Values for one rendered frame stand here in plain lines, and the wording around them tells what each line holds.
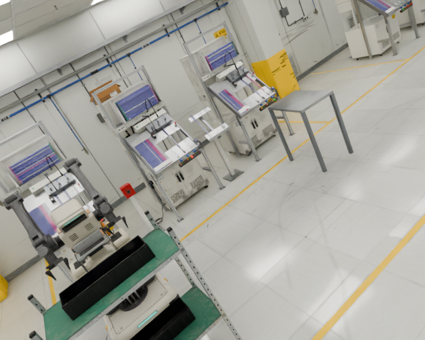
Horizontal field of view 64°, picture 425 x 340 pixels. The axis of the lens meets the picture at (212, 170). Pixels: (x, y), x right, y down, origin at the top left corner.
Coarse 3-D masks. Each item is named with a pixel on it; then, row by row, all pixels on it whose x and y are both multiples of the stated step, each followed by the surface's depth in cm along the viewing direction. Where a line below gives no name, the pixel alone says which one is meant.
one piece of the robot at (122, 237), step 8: (104, 224) 301; (120, 232) 301; (112, 240) 295; (120, 240) 289; (128, 240) 292; (72, 248) 291; (72, 264) 289; (80, 264) 282; (72, 272) 278; (80, 272) 276; (144, 288) 303; (128, 296) 295; (136, 296) 298; (120, 304) 289; (112, 312) 297
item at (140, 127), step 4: (160, 112) 464; (164, 112) 464; (152, 116) 460; (156, 116) 460; (160, 116) 461; (144, 120) 456; (148, 120) 456; (152, 120) 456; (140, 124) 452; (144, 124) 453; (136, 128) 449; (140, 128) 451; (144, 128) 457; (136, 132) 454
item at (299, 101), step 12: (288, 96) 423; (300, 96) 401; (312, 96) 382; (324, 96) 368; (276, 108) 406; (288, 108) 386; (300, 108) 368; (336, 108) 376; (276, 120) 428; (312, 132) 372; (312, 144) 379; (348, 144) 394; (288, 156) 449; (324, 168) 388
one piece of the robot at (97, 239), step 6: (96, 234) 250; (102, 234) 252; (84, 240) 247; (90, 240) 249; (96, 240) 250; (102, 240) 247; (108, 240) 248; (78, 246) 245; (84, 246) 247; (90, 246) 247; (96, 246) 243; (102, 246) 255; (78, 252) 246; (84, 252) 242; (90, 252) 241; (78, 258) 238; (84, 258) 241
